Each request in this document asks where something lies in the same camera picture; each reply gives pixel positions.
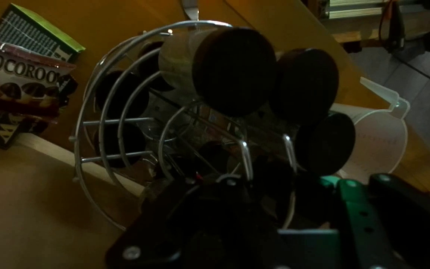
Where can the Chocorooms snack box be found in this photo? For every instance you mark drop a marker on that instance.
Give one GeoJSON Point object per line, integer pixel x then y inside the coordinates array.
{"type": "Point", "coordinates": [22, 69]}

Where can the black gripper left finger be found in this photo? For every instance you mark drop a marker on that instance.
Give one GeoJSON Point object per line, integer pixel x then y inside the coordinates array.
{"type": "Point", "coordinates": [195, 234]}

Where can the translucent plastic measuring jug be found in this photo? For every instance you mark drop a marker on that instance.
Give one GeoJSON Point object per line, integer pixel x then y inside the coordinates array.
{"type": "Point", "coordinates": [380, 140]}

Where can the green printed snack box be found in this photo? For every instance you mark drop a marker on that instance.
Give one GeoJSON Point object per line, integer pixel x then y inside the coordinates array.
{"type": "Point", "coordinates": [41, 31]}

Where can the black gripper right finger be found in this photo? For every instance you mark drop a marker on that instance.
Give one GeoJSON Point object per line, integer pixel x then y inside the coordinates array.
{"type": "Point", "coordinates": [399, 225]}

